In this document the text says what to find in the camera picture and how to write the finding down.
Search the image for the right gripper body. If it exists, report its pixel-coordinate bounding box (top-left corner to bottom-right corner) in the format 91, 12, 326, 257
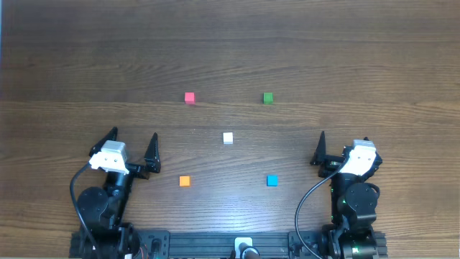
318, 145, 355, 179

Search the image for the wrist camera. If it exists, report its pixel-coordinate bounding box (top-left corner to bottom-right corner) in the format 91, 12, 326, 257
346, 139, 377, 177
88, 140, 130, 176

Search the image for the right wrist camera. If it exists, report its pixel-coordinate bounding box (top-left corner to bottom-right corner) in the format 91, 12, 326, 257
346, 139, 377, 177

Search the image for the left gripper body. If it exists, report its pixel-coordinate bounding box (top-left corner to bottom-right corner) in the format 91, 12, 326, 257
125, 163, 151, 181

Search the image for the mounting rail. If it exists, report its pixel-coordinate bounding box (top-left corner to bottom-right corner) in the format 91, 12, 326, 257
70, 230, 389, 259

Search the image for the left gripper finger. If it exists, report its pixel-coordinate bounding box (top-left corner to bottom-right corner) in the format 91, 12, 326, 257
88, 126, 119, 158
143, 132, 162, 174

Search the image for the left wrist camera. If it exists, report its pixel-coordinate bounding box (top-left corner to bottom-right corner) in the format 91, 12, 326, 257
88, 140, 130, 176

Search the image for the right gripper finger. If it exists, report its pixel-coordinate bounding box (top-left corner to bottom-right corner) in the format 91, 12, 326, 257
310, 130, 327, 166
362, 136, 384, 176

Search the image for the black cable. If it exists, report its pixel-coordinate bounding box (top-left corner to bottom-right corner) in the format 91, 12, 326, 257
294, 157, 351, 259
69, 162, 102, 259

